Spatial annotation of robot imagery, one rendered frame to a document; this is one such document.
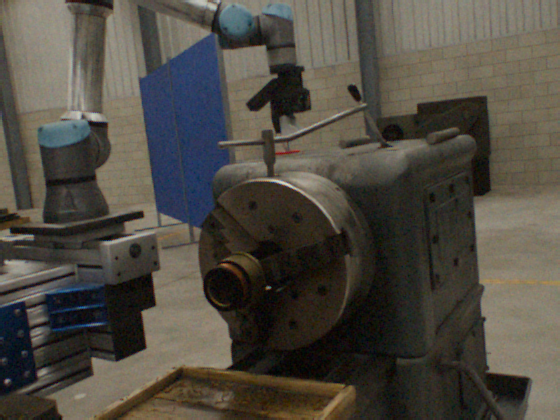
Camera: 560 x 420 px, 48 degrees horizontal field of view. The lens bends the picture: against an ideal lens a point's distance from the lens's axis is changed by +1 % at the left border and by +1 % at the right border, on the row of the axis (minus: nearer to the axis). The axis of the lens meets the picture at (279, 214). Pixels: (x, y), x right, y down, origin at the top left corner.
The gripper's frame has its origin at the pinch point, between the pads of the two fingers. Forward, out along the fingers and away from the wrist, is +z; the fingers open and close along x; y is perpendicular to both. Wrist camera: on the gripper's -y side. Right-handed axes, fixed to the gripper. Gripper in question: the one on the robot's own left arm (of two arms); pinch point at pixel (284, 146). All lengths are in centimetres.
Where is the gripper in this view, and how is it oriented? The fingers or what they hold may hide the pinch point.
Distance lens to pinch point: 163.2
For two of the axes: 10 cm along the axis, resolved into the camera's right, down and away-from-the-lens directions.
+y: 8.6, -0.3, -5.1
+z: 1.1, 9.8, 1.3
